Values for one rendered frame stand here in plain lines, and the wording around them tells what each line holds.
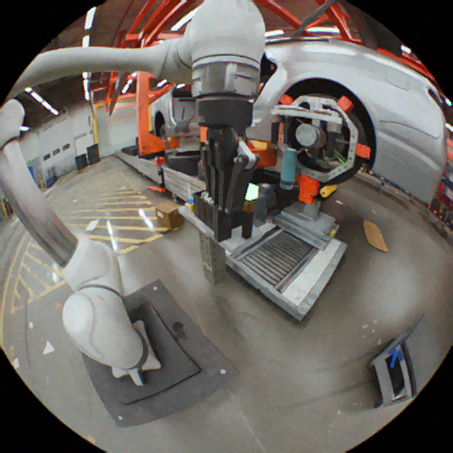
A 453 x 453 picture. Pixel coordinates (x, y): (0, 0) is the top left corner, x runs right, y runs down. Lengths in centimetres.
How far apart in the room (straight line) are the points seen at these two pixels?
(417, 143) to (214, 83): 113
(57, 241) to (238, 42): 50
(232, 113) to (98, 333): 42
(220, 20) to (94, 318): 50
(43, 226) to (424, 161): 157
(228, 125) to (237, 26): 14
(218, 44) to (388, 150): 105
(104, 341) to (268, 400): 71
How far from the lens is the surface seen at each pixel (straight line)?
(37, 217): 46
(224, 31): 23
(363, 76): 126
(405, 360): 95
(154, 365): 55
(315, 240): 130
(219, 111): 21
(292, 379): 90
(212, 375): 56
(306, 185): 116
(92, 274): 47
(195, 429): 90
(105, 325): 38
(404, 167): 116
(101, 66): 35
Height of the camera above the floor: 85
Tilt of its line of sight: 34 degrees down
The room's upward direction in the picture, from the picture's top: straight up
